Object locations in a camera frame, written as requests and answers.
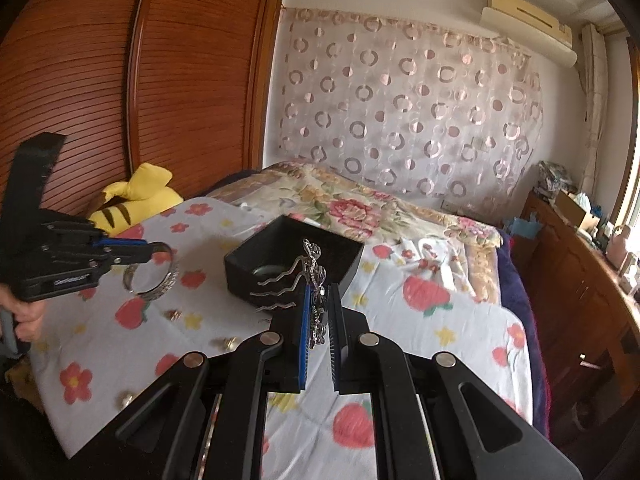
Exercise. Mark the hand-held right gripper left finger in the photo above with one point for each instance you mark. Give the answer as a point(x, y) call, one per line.
point(303, 345)

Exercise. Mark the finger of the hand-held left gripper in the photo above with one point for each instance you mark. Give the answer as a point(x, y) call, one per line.
point(127, 251)
point(92, 265)

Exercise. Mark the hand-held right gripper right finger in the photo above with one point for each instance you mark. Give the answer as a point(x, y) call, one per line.
point(339, 350)

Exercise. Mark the silver ornate hairpin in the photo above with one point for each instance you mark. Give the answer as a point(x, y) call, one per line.
point(312, 280)

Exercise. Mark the black jewelry box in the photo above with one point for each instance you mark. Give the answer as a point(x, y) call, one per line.
point(280, 255)

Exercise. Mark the person's left hand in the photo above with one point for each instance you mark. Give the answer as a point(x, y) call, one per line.
point(30, 317)

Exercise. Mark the yellow striped plush toy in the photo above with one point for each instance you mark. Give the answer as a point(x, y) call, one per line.
point(145, 185)

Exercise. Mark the small gold earring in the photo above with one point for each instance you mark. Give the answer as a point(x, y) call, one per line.
point(175, 315)

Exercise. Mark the strawberry printed blanket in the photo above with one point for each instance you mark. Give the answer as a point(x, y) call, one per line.
point(425, 320)

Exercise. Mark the floral quilt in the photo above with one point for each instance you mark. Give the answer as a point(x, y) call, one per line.
point(350, 205)

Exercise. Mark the wooden slatted wardrobe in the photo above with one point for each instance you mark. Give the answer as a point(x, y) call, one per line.
point(150, 85)

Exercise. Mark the purple blanket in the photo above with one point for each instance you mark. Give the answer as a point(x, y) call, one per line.
point(530, 335)

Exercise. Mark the blue bag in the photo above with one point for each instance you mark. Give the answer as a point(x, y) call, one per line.
point(525, 226)

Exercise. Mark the wooden cabinet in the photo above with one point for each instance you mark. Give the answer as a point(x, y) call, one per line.
point(575, 285)

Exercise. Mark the sheer circle-patterned curtain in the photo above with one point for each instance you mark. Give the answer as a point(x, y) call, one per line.
point(400, 110)

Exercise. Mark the cardboard box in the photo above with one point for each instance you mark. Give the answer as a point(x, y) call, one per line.
point(567, 210)

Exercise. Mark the stack of folded cloths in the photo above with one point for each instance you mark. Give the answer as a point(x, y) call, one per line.
point(555, 177)

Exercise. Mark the white plastic bag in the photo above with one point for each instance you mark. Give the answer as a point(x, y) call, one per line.
point(583, 201)

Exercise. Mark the white jug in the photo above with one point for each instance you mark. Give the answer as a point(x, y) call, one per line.
point(619, 247)

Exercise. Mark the wooden framed window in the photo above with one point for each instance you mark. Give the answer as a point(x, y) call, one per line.
point(631, 185)

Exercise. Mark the beige tied window curtain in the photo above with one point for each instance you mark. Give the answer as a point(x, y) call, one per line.
point(592, 85)

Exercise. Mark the wall air conditioner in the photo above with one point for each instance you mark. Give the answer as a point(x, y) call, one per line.
point(525, 22)

